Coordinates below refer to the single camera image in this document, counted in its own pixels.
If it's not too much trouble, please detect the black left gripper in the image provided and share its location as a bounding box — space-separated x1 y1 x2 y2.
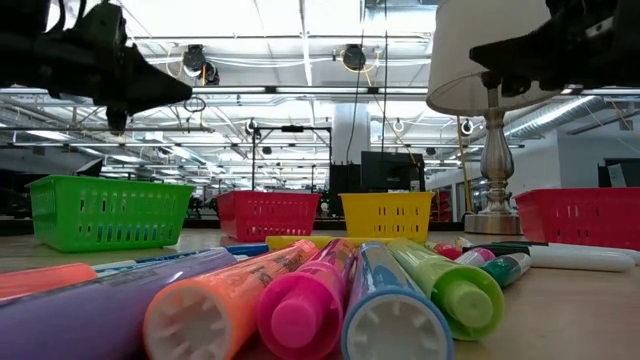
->
49 4 194 135

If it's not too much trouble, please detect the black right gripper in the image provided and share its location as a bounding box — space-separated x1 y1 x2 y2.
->
469 0 616 97

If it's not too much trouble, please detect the light blue Expo marker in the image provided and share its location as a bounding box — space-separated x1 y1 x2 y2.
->
93 252 236 277

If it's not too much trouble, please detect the red-cap Sharpie marker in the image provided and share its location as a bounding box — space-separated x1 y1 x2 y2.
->
433 242 465 262

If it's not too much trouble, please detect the black-cap Sharpie marker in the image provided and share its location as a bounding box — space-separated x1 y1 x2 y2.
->
492 240 640 264
462 243 637 274

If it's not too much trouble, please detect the orange fat highlighter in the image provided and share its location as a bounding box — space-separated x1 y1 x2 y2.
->
143 238 320 360
0 262 99 301

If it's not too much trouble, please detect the purple fat highlighter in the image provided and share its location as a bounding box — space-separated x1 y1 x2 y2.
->
0 248 239 360

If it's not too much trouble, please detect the light green fat highlighter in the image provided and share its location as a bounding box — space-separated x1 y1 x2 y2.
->
387 237 505 343

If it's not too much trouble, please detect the blue fat highlighter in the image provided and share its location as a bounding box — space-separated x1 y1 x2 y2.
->
340 241 455 360

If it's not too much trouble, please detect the pink fat highlighter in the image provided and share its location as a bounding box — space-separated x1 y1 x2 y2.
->
256 238 357 360

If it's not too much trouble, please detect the table lamp white shade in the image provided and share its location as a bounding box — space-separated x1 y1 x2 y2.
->
425 0 576 236

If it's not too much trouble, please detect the green plastic basket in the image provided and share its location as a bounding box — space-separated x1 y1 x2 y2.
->
25 174 195 254

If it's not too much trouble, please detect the red plastic basket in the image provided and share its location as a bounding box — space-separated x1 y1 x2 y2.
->
216 190 322 244
513 187 640 253

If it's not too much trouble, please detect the red storage shelf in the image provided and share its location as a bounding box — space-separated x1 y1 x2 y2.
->
427 188 454 224

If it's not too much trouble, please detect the black monitor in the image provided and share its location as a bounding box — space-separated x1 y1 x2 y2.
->
359 150 426 194

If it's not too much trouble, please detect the yellow plastic basket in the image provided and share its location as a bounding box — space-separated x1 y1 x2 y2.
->
338 191 436 245

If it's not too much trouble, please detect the teal-cap Sharpie marker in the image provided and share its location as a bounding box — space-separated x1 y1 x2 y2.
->
480 251 533 289

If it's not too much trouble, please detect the black cabinet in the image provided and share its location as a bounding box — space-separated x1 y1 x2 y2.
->
327 163 362 219

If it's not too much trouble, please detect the black ceiling cable reel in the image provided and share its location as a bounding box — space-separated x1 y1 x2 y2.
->
341 43 369 72
181 43 221 87

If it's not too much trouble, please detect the silver ventilation duct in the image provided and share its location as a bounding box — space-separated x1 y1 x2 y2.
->
502 95 609 142

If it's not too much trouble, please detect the yellow cable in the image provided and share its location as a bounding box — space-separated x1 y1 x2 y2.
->
454 115 475 215

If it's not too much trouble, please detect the dark wall screen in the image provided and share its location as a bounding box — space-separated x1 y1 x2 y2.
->
597 158 640 189

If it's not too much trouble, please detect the black metal rig frame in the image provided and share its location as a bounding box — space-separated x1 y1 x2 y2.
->
251 124 334 194

